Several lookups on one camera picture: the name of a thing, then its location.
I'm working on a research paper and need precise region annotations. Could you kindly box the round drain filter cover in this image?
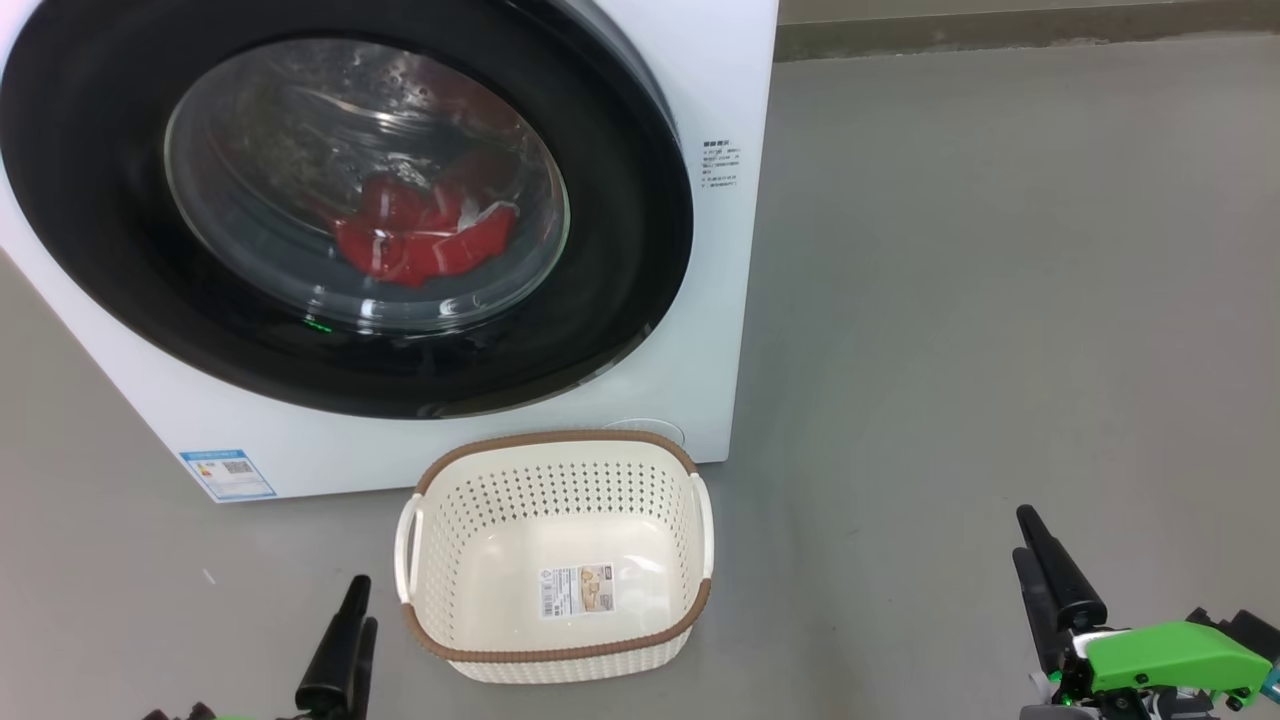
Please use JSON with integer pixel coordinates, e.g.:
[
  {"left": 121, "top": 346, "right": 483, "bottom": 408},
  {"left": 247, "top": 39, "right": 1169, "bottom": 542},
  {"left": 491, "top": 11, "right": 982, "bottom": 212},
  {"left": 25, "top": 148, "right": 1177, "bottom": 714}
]
[{"left": 600, "top": 418, "right": 687, "bottom": 451}]

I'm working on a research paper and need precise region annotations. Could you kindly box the black door with glass bowl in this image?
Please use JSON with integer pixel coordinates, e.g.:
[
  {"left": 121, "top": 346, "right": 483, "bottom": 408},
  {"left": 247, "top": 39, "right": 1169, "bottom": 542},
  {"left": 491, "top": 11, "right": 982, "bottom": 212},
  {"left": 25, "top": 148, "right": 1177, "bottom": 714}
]
[{"left": 0, "top": 0, "right": 696, "bottom": 421}]

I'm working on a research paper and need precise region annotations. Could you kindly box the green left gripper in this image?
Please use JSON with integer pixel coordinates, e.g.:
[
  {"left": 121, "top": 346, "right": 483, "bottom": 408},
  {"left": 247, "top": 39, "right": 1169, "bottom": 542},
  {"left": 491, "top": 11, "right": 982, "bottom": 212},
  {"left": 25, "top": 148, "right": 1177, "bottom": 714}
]
[{"left": 212, "top": 575, "right": 379, "bottom": 720}]

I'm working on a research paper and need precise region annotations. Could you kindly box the white front-load washing machine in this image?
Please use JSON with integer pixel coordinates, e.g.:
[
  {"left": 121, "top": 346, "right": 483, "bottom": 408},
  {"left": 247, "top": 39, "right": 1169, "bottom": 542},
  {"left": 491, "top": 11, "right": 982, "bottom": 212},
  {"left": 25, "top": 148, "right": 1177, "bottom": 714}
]
[{"left": 0, "top": 0, "right": 781, "bottom": 504}]

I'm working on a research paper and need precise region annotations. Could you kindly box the blue energy label sticker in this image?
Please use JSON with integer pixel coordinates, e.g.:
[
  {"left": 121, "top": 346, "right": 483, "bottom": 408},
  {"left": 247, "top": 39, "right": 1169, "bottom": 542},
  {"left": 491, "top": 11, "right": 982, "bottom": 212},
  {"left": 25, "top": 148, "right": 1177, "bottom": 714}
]
[{"left": 180, "top": 449, "right": 278, "bottom": 503}]

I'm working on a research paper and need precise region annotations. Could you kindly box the cream basket with brown rim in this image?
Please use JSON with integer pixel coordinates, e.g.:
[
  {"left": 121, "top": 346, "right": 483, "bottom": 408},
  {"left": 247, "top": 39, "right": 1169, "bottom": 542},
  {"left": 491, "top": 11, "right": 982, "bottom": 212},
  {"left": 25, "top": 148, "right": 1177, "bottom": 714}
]
[{"left": 394, "top": 430, "right": 715, "bottom": 685}]

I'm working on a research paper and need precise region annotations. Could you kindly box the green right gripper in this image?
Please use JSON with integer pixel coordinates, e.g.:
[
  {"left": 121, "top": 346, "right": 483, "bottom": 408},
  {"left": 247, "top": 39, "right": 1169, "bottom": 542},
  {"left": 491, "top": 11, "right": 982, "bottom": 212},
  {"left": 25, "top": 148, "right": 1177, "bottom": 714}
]
[{"left": 1012, "top": 505, "right": 1274, "bottom": 720}]

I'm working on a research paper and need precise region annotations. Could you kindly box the red and white jersey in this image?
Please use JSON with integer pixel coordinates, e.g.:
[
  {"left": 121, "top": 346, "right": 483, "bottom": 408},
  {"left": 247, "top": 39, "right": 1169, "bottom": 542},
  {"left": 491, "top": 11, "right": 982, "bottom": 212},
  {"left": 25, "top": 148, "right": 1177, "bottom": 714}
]
[{"left": 333, "top": 175, "right": 521, "bottom": 289}]

